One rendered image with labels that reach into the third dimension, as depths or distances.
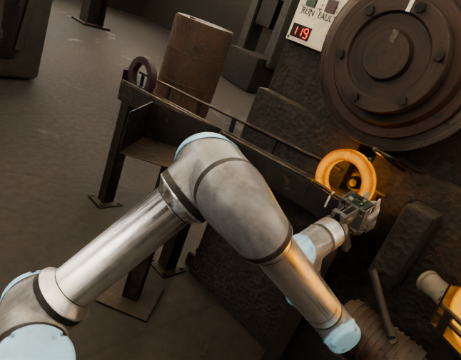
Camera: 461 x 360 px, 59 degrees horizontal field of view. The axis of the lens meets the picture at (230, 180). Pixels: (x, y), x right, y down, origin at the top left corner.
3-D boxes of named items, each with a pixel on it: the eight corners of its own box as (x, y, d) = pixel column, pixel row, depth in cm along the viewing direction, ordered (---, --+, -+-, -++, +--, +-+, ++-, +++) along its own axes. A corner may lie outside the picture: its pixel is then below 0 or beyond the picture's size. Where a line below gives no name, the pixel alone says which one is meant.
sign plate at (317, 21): (288, 38, 145) (309, -14, 138) (348, 63, 130) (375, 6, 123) (285, 37, 143) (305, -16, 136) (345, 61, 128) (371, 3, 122)
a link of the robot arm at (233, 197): (272, 179, 54) (377, 333, 82) (241, 146, 62) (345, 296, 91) (203, 232, 54) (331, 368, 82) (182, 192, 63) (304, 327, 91)
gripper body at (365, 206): (380, 203, 98) (351, 223, 90) (368, 230, 103) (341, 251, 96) (353, 188, 102) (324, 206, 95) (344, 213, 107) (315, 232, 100)
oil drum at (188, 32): (183, 100, 456) (208, 20, 423) (218, 121, 423) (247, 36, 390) (140, 95, 412) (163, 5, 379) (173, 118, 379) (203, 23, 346)
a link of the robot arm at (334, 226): (330, 259, 93) (302, 238, 98) (341, 251, 96) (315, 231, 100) (339, 236, 89) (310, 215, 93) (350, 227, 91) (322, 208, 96)
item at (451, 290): (452, 327, 95) (474, 289, 92) (453, 329, 94) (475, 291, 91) (427, 323, 93) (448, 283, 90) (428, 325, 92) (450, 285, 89)
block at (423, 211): (378, 266, 122) (418, 198, 113) (402, 283, 118) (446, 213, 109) (363, 274, 114) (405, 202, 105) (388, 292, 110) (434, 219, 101)
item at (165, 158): (106, 266, 165) (152, 101, 139) (165, 290, 165) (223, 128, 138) (81, 296, 147) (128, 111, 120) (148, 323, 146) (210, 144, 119)
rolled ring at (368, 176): (383, 168, 111) (387, 168, 114) (330, 138, 122) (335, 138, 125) (353, 223, 118) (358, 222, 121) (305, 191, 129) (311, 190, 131)
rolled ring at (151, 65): (155, 61, 175) (160, 63, 178) (131, 51, 186) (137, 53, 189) (145, 103, 181) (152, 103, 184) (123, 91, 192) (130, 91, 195)
